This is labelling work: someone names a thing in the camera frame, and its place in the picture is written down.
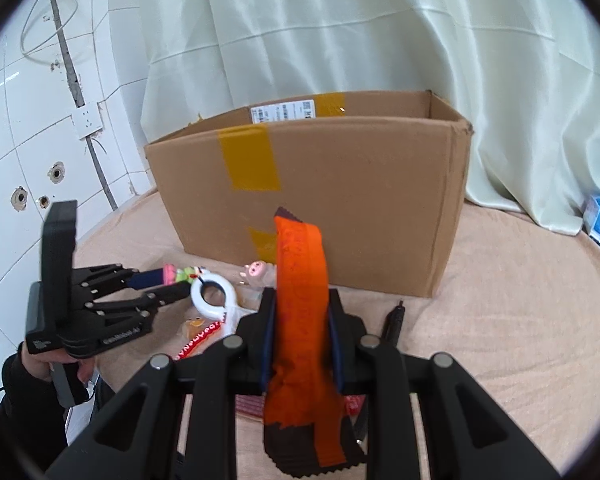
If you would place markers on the orange snack packet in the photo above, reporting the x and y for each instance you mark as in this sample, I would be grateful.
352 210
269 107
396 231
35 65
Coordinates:
300 285

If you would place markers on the colourful figure toy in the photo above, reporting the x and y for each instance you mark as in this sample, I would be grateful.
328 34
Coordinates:
177 274

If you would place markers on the clear red-print snack packet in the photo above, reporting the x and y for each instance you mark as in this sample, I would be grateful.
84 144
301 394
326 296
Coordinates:
199 335

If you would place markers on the white plastic clip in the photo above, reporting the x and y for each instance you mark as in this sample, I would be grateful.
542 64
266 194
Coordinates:
228 316

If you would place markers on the person's left forearm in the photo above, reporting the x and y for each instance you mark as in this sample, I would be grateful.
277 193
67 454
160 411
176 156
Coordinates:
29 420

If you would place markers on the person's left hand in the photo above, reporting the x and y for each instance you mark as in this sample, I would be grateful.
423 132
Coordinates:
34 362

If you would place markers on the red patterned packet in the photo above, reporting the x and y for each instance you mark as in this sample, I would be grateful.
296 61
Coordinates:
250 404

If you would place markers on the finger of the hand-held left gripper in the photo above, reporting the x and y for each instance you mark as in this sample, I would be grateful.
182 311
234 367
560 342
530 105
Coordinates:
139 280
172 294

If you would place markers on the cardboard box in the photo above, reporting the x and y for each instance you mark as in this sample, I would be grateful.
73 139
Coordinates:
360 200

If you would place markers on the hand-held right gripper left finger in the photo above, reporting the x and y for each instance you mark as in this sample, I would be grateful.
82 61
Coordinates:
268 355

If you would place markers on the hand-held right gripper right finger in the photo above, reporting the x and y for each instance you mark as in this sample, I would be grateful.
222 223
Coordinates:
334 345

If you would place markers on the pink pig toy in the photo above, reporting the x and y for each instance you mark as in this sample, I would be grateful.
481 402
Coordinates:
257 270

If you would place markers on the white wall socket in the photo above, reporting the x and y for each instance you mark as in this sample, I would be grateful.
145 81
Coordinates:
85 121

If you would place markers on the beige blanket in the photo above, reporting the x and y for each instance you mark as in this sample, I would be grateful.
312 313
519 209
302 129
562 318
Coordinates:
505 335

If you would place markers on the pale curtain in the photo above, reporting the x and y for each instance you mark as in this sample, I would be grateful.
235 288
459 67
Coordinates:
330 35

